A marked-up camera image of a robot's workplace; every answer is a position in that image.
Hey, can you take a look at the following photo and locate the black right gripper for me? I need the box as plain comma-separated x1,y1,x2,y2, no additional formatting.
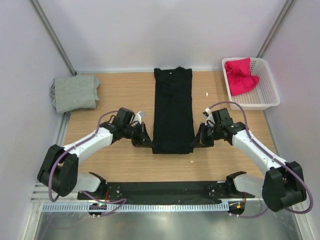
190,122,222,149

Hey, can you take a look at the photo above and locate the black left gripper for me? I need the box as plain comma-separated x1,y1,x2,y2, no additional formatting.
122,122,155,149

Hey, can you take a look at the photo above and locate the black t shirt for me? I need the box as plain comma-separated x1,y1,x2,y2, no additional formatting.
152,67,195,155

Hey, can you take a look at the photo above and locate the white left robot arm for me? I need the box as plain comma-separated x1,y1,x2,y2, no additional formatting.
37,107,154,202

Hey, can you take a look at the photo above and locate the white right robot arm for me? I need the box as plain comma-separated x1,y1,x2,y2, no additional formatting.
191,108,307,212

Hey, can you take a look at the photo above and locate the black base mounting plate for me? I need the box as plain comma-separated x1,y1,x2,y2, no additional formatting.
90,181,255,205

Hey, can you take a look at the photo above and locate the pink t shirt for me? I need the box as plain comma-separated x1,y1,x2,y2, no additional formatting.
224,58,260,96

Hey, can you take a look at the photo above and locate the white plastic laundry basket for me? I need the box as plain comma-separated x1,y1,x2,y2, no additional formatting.
221,57,281,110

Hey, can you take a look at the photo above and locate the grey folded t shirt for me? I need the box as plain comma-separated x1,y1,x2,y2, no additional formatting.
50,75,100,114

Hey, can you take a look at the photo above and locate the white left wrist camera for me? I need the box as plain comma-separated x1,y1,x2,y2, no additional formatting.
132,111,146,125

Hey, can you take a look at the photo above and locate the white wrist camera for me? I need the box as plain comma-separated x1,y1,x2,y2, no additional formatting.
203,108,215,127
132,111,146,125

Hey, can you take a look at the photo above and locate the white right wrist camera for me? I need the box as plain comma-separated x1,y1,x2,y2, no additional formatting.
203,108,215,127

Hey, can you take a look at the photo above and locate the white slotted cable duct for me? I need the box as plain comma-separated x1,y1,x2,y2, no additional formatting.
42,201,229,213

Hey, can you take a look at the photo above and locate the aluminium frame rail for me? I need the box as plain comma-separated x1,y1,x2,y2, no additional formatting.
30,178,305,202

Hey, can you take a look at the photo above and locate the right aluminium corner post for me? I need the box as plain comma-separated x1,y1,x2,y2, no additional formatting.
256,0,297,58

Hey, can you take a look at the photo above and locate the aluminium corner post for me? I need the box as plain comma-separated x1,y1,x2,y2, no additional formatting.
29,0,77,76
256,0,297,58

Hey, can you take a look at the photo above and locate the left aluminium corner post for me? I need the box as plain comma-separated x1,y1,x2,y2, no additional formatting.
29,0,77,76

